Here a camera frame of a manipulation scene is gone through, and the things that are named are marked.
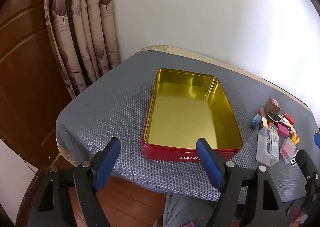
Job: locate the magenta rectangular block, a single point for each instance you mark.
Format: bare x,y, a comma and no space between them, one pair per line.
283,129

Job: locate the grey mesh mat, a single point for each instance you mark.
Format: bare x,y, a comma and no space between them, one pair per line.
112,106

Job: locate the yellow orange box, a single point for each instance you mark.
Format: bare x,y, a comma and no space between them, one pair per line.
295,138

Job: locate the small multicoloured box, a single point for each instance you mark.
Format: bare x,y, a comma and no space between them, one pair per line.
273,126

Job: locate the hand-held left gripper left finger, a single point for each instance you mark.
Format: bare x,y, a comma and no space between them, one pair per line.
107,164

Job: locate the red tin box gold inside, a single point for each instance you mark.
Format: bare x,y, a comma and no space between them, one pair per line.
185,116

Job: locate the brown wooden door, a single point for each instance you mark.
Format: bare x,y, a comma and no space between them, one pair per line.
25,79

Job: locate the brown box with red label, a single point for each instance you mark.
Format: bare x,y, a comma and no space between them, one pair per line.
271,105

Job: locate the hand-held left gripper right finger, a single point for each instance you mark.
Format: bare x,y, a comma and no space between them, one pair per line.
208,164

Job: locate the salmon pink eraser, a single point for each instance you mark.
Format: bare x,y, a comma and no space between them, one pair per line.
261,111

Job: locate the black white patterned card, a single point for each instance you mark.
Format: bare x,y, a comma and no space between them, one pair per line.
294,160

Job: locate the red rectangular block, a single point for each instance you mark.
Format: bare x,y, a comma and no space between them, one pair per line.
288,118

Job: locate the clear case with pink inside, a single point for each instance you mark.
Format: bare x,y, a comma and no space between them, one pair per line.
288,148

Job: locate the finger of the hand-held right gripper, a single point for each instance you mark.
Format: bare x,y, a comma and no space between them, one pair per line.
304,164
317,141

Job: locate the clear plastic case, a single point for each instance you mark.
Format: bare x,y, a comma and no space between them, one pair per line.
267,150

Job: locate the blue tape roll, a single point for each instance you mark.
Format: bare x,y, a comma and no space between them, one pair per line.
255,120

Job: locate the person's leg in grey trousers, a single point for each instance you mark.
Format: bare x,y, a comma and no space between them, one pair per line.
180,210

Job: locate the beige leaf print curtain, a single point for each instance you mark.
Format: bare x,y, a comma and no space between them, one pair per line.
80,29

